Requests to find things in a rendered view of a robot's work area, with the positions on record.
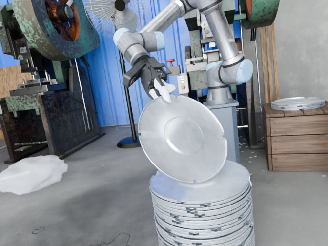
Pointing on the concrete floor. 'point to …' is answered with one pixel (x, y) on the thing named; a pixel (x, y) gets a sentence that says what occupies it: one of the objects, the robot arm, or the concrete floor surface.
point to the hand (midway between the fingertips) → (165, 101)
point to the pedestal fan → (104, 5)
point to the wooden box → (296, 139)
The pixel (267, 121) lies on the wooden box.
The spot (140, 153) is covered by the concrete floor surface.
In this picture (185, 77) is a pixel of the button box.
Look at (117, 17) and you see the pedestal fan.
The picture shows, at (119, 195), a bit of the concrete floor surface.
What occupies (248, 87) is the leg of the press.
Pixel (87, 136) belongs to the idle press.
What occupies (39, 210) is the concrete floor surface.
